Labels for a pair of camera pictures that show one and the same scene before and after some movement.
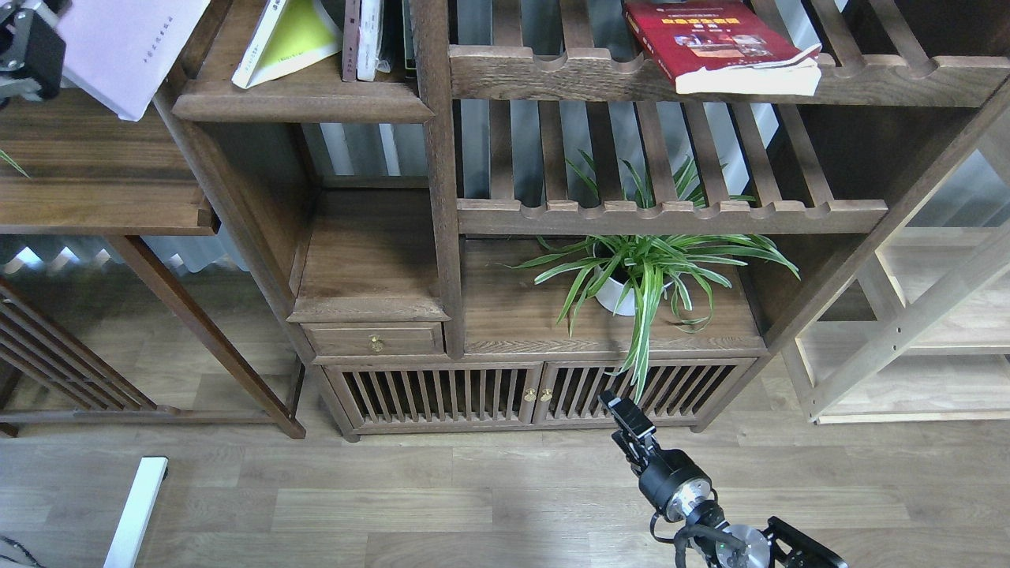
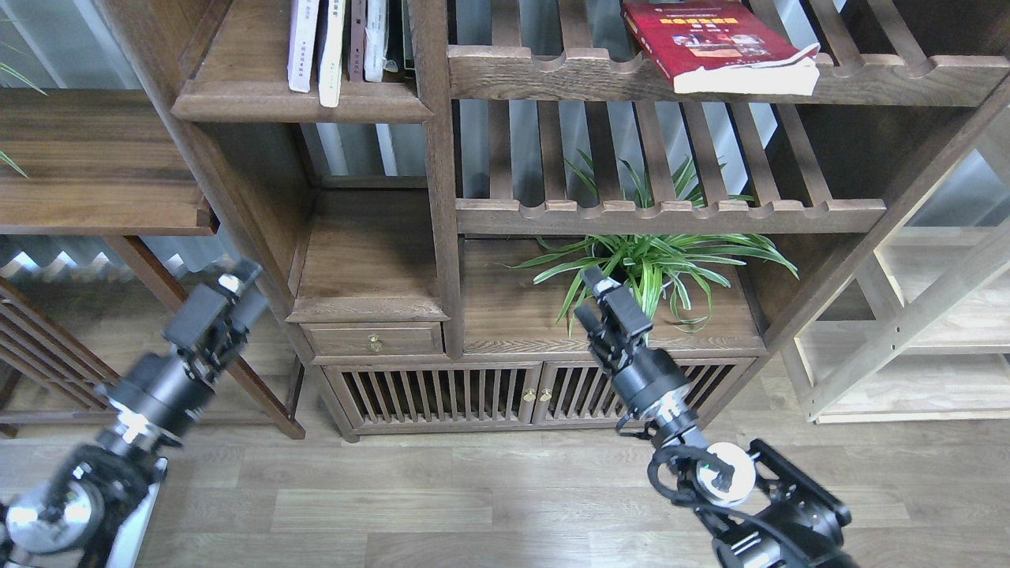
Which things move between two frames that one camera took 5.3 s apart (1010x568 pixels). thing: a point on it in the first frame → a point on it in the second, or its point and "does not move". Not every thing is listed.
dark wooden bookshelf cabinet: x=600 y=215 does not move
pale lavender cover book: x=117 y=50 → x=302 y=46
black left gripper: x=31 y=50 → x=163 y=396
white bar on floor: x=125 y=547 does not move
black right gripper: x=667 y=477 → x=647 y=379
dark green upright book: x=408 y=36 does not move
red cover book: x=712 y=47 does not move
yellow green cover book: x=289 y=35 → x=331 y=65
